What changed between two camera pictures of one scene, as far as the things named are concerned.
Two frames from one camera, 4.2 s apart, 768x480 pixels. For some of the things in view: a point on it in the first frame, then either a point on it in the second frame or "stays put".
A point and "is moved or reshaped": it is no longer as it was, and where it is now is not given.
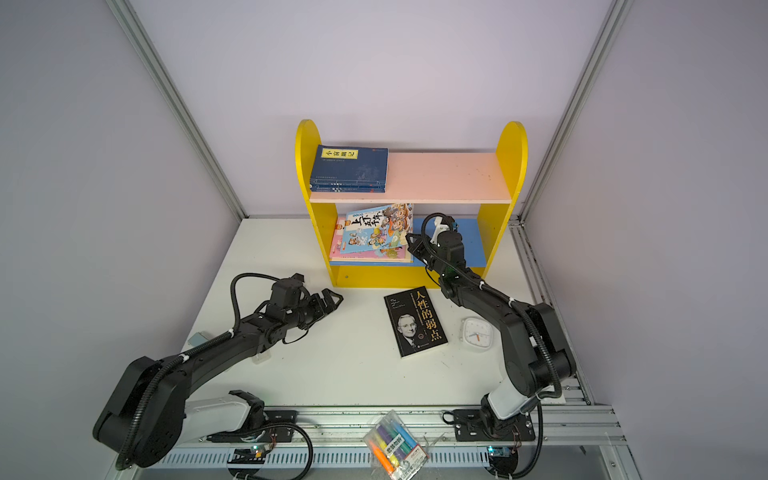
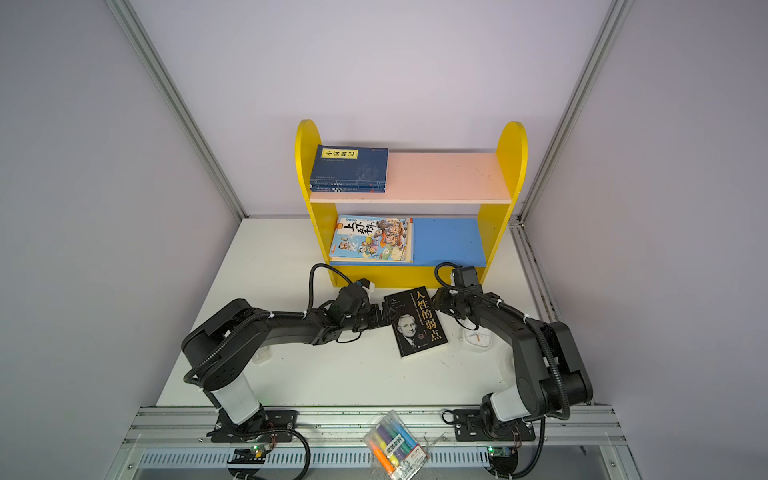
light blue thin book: [377, 228] is moved or reshaped
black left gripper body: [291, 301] -> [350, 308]
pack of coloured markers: [395, 447] stays put
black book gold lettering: [415, 322] stays put
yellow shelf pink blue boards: [478, 190] stays put
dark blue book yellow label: [348, 188] stays put
